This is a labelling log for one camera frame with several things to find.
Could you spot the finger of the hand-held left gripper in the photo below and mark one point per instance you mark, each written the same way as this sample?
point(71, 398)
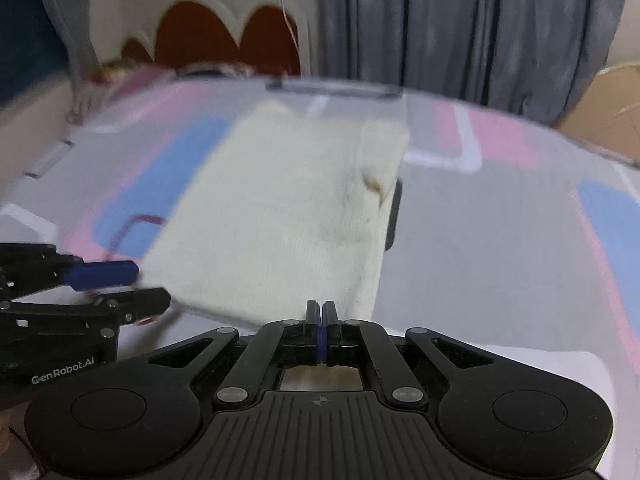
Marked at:
point(140, 302)
point(105, 275)

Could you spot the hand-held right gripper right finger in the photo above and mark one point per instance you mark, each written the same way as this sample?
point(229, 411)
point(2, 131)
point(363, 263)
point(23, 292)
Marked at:
point(330, 335)

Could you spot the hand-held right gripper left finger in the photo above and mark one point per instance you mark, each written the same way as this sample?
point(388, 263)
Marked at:
point(313, 335)

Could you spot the cream knit garment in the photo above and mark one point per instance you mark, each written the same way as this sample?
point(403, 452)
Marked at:
point(280, 210)

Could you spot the striped pink pillow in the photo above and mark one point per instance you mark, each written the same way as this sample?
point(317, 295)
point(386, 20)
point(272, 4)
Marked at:
point(145, 80)

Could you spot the gold patterned cloth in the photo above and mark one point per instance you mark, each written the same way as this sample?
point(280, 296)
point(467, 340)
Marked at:
point(117, 67)

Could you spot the narrow blue-grey curtain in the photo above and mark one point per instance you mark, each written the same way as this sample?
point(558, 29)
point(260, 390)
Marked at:
point(65, 20)

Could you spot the red scalloped headboard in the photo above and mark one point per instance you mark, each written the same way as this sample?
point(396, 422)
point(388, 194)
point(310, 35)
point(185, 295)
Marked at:
point(200, 35)

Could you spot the wide blue-grey curtain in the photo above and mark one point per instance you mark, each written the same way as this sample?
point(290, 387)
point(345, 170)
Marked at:
point(450, 30)

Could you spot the cardboard box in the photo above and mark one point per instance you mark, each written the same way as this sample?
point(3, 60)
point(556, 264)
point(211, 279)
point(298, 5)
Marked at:
point(605, 110)

